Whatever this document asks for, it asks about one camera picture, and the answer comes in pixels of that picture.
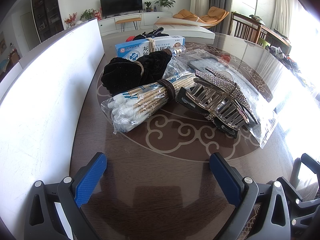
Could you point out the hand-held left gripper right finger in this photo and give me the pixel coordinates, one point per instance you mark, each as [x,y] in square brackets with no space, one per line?
[225,180]

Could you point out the white television cabinet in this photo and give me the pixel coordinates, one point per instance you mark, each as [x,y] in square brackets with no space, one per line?
[150,20]

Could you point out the red cloth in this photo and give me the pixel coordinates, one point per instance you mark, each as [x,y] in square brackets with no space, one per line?
[129,39]

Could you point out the cotton swab packet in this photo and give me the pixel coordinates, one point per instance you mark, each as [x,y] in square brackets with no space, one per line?
[140,100]

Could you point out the black dotted hair clip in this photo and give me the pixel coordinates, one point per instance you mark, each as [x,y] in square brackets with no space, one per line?
[155,31]

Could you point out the gold cream tube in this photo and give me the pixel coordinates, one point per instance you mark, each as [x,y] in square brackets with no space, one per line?
[178,51]

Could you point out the leafy green potted plant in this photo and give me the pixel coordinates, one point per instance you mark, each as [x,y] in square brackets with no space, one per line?
[88,15]

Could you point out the red gift box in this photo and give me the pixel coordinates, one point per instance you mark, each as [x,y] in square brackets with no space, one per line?
[99,15]

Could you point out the clear plastic bag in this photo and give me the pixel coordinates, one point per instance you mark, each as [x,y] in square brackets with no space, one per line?
[252,90]

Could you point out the black television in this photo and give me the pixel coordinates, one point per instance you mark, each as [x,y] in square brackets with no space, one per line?
[121,3]

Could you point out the orange footstool cushion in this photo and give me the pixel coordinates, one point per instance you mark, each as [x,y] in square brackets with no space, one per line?
[185,15]

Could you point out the flat white box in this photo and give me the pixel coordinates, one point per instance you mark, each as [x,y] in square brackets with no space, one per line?
[185,30]

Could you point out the black velvet scrunchie bundle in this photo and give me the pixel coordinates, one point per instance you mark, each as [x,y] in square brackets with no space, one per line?
[120,75]

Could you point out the rhinestone hair claw clip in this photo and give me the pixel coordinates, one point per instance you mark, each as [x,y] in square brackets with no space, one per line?
[220,97]

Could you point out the black fabric pile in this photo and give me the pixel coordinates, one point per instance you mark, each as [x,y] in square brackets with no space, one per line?
[140,36]

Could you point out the large potted plant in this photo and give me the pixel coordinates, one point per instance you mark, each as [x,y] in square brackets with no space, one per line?
[164,3]

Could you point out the wooden stool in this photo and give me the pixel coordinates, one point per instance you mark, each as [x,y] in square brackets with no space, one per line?
[128,20]

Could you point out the wooden chair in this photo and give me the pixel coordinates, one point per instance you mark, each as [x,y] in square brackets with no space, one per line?
[250,27]

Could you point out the pile of assorted clutter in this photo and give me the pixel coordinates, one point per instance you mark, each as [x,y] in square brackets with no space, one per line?
[292,62]

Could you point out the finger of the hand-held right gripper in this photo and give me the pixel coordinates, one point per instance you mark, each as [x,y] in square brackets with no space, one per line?
[290,187]
[308,161]

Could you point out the small potted plant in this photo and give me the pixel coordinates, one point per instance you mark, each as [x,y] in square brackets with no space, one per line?
[148,6]

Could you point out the orange lounge chair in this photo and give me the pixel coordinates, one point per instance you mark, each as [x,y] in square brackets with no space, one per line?
[215,15]

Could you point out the red flower vase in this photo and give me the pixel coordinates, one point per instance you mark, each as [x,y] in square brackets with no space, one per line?
[70,20]

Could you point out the blue white cream box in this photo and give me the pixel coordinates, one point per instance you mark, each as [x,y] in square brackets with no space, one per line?
[140,50]

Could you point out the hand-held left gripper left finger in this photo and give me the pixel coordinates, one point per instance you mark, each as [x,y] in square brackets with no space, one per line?
[90,177]

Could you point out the white upright board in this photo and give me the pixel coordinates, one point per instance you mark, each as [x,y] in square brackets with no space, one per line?
[50,92]

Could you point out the white window curtain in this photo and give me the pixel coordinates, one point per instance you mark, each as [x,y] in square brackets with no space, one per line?
[285,2]

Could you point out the green stool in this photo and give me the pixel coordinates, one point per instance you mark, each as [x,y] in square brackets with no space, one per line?
[262,41]

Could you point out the dark display cabinet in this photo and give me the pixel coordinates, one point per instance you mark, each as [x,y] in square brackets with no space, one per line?
[47,10]

